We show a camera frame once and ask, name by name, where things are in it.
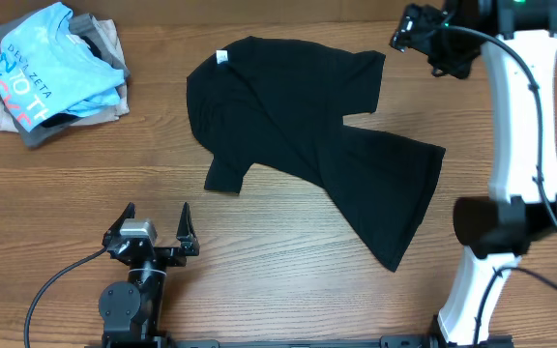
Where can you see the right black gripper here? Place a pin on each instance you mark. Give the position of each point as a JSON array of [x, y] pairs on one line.
[[412, 28]]

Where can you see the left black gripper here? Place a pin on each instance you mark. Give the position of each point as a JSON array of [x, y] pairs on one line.
[[188, 242]]

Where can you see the black t-shirt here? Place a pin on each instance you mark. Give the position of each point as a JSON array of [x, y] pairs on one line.
[[281, 103]]

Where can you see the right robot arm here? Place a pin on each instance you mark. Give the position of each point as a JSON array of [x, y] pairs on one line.
[[517, 40]]

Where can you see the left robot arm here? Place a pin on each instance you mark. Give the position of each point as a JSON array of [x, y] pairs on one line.
[[131, 309]]

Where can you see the light blue printed t-shirt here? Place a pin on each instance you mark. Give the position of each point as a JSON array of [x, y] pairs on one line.
[[46, 70]]

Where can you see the beige folded garment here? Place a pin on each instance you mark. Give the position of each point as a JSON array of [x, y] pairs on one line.
[[113, 113]]

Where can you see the grey folded garment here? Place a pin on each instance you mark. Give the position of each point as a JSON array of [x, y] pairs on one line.
[[85, 26]]

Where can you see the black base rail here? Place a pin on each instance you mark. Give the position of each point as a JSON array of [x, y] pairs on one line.
[[298, 344]]

